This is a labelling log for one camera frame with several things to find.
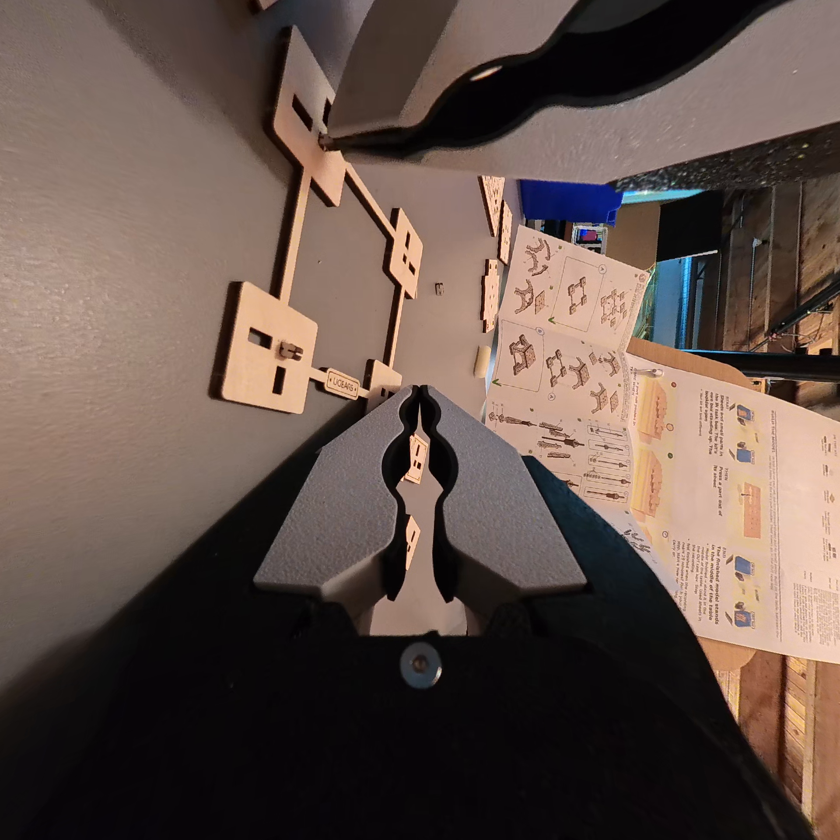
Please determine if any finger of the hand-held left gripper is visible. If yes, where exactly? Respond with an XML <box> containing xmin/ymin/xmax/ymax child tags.
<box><xmin>327</xmin><ymin>0</ymin><xmax>593</xmax><ymax>140</ymax></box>
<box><xmin>330</xmin><ymin>0</ymin><xmax>840</xmax><ymax>186</ymax></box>

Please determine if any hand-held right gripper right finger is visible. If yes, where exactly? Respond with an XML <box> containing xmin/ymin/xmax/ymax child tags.
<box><xmin>420</xmin><ymin>385</ymin><xmax>588</xmax><ymax>636</ymax></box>

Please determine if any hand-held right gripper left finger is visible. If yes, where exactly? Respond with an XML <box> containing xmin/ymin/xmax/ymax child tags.
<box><xmin>252</xmin><ymin>385</ymin><xmax>421</xmax><ymax>634</ymax></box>

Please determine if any wooden square base frame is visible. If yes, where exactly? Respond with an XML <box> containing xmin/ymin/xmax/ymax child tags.
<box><xmin>210</xmin><ymin>26</ymin><xmax>424</xmax><ymax>416</ymax></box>

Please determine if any grey desk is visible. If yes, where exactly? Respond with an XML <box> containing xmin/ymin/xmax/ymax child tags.
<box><xmin>0</xmin><ymin>0</ymin><xmax>526</xmax><ymax>690</ymax></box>

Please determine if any black panel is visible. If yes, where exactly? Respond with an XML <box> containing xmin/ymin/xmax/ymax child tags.
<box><xmin>658</xmin><ymin>190</ymin><xmax>723</xmax><ymax>260</ymax></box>

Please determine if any blue plastic bin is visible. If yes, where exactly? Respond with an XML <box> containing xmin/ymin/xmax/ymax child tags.
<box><xmin>518</xmin><ymin>178</ymin><xmax>624</xmax><ymax>228</ymax></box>

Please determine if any white assembly instruction booklet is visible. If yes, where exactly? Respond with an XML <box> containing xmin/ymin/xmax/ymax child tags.
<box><xmin>482</xmin><ymin>224</ymin><xmax>690</xmax><ymax>611</ymax></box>

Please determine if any cross-shaped wooden plate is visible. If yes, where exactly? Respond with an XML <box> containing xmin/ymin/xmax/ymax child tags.
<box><xmin>481</xmin><ymin>259</ymin><xmax>501</xmax><ymax>333</ymax></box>

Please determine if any yellow printed instruction sheet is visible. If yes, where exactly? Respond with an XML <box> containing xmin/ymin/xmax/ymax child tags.
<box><xmin>620</xmin><ymin>351</ymin><xmax>840</xmax><ymax>664</ymax></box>

